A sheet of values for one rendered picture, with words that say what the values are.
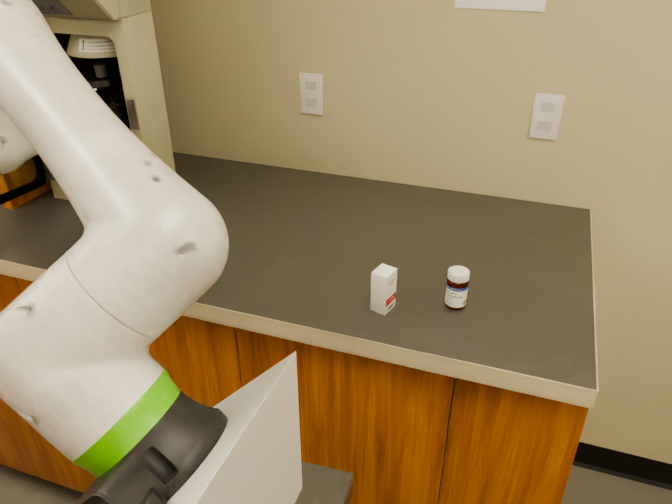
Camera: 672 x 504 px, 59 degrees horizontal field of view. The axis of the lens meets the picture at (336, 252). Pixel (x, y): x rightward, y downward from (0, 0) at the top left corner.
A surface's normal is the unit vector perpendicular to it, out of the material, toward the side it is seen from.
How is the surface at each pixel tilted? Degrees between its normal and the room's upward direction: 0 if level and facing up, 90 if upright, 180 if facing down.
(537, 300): 0
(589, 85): 90
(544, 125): 90
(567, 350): 0
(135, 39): 90
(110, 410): 54
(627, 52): 90
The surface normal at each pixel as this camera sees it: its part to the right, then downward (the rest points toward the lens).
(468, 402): -0.33, 0.48
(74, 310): 0.00, 0.00
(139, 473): 0.56, -0.66
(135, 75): 0.94, 0.17
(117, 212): -0.40, -0.29
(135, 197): -0.09, -0.55
